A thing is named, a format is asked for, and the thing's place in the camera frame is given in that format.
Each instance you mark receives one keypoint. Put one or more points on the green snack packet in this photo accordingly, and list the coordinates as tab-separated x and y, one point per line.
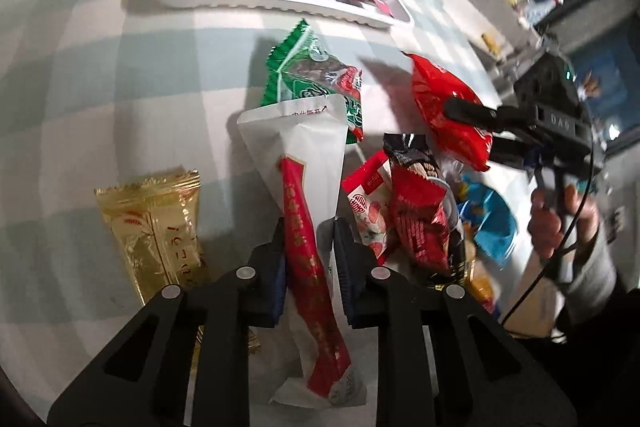
300	72

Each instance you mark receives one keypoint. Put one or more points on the white and red long packet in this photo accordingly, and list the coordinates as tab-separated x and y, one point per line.
310	167

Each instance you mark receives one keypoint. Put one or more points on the gold snack packet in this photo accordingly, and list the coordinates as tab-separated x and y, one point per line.
155	227

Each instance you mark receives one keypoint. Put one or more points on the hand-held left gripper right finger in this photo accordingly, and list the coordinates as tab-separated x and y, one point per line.
347	287

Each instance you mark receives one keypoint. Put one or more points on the small yellow object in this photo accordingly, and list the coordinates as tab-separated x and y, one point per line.
491	43

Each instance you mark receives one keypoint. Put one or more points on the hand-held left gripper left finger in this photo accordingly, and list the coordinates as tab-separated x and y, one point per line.
274	292

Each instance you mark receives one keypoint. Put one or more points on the white strawberry print packet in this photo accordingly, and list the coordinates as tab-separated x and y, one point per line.
370	202

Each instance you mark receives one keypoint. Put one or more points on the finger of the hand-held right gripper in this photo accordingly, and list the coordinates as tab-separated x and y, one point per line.
480	113
510	152

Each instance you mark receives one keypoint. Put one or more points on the red checked snack packet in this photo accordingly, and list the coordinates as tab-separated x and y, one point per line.
420	217

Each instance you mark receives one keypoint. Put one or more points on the blue snack packet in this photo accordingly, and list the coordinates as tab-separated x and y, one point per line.
492	217

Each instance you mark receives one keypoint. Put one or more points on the yellow snack packet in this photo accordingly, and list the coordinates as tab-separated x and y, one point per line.
482	289

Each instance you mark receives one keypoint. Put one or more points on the person's right hand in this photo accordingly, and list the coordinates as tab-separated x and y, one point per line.
547	227

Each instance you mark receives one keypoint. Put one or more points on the red snack bag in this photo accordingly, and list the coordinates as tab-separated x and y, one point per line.
435	92

